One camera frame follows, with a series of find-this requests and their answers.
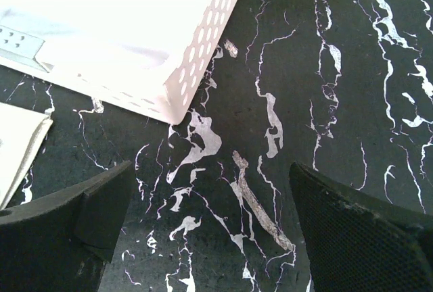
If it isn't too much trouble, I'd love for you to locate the white perforated storage basket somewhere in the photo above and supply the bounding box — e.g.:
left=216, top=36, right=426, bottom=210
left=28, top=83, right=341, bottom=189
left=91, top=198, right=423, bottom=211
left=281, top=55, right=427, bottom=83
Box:
left=1, top=0, right=237, bottom=124

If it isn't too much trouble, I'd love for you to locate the white glove near right base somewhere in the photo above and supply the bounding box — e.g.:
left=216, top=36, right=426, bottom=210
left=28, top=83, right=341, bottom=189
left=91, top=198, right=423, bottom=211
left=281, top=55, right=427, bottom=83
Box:
left=1, top=103, right=53, bottom=210

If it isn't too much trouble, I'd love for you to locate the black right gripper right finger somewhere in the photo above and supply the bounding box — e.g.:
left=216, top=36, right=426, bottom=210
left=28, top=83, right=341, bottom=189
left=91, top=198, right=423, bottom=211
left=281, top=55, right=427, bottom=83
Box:
left=289, top=162, right=432, bottom=291

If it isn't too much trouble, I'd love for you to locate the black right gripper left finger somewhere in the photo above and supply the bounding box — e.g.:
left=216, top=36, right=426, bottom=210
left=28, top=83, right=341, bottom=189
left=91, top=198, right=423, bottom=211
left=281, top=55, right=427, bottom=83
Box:
left=1, top=161, right=133, bottom=291

